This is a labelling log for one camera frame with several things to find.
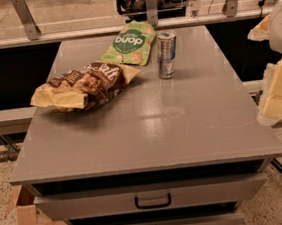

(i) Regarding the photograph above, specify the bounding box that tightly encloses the brown cardboard box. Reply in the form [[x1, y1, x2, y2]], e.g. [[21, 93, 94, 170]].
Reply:
[[6, 185, 66, 225]]

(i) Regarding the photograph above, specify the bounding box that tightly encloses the green snack bag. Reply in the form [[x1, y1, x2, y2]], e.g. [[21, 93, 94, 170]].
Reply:
[[100, 21, 156, 66]]

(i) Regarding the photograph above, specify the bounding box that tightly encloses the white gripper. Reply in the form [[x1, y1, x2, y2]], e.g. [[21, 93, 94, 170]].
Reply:
[[248, 0, 282, 126]]

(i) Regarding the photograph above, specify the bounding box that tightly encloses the brown yellow chip bag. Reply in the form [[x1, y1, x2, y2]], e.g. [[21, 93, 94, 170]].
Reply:
[[30, 61, 140, 112]]

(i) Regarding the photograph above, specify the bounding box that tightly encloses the metal railing frame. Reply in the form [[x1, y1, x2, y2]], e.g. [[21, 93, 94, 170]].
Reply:
[[0, 0, 277, 48]]

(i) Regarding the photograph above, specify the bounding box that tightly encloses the grey drawer cabinet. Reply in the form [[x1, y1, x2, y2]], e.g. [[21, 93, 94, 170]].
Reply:
[[11, 26, 282, 225]]

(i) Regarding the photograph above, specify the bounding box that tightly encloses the silver blue redbull can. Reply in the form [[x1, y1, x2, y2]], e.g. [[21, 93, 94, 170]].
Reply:
[[157, 29, 177, 79]]

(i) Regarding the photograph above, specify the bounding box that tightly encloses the black drawer handle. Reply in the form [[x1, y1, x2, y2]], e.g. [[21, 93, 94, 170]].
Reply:
[[134, 193, 172, 210]]

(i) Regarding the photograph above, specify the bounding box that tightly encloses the upper grey drawer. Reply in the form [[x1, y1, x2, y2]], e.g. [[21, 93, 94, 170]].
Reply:
[[35, 172, 267, 221]]

